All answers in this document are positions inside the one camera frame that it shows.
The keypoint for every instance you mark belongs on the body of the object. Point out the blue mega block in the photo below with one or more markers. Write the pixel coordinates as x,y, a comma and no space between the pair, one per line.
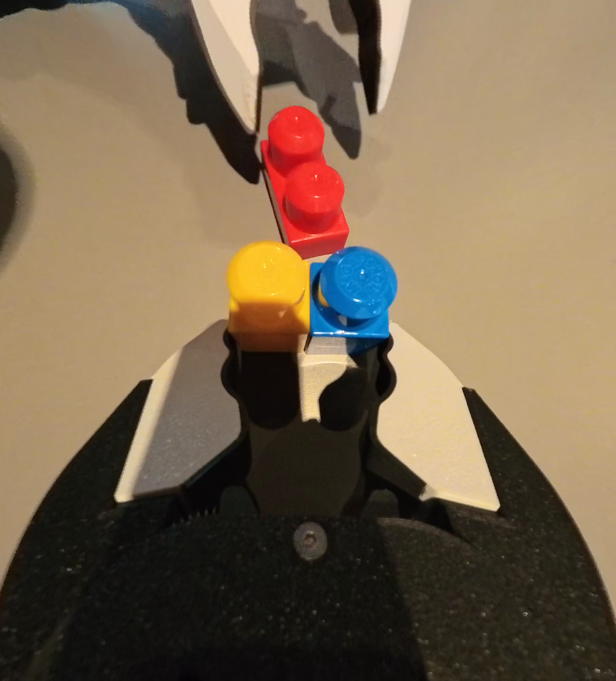
358,287

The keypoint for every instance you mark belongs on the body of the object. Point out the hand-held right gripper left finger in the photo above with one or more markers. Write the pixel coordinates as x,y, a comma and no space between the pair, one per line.
180,425

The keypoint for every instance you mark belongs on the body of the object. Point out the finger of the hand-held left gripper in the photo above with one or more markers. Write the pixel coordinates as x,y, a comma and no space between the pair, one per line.
390,48
228,48

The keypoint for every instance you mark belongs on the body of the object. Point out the red mega block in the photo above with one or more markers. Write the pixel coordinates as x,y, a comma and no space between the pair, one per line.
308,175

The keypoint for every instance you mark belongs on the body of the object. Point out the yellow mega block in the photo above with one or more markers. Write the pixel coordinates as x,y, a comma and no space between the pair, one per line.
265,287

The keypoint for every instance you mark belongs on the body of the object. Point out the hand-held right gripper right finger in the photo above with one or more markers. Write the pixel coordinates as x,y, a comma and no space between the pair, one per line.
435,436

